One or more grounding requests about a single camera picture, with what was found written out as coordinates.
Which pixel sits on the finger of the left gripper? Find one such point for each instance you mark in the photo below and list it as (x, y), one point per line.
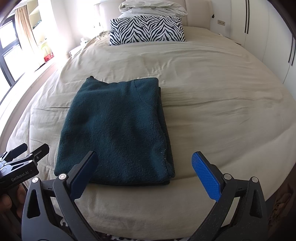
(8, 156)

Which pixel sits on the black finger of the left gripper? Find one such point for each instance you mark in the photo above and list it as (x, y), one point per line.
(38, 153)

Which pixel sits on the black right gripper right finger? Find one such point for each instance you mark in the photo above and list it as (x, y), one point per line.
(239, 212)

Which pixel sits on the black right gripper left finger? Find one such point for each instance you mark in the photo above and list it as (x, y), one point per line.
(50, 212)

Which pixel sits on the dark teal knit sweater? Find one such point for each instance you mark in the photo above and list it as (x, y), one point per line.
(124, 124)

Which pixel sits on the person's left hand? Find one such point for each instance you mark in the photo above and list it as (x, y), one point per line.
(6, 202)

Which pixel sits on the small red box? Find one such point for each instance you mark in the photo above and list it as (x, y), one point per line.
(48, 57)

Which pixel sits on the dark framed window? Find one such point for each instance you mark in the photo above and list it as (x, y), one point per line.
(12, 65)

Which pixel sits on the beige striped curtain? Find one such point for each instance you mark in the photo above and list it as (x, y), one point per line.
(24, 29)

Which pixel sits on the cream bed sheet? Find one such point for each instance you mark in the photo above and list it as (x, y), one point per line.
(217, 98)

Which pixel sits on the zebra print pillow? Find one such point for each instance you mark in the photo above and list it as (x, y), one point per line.
(146, 28)

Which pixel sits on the crumpled white duvet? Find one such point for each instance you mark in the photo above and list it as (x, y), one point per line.
(165, 8)

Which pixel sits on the white wardrobe doors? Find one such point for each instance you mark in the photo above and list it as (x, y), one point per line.
(258, 28)

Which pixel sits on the wall power socket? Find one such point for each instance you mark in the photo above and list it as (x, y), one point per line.
(221, 22)

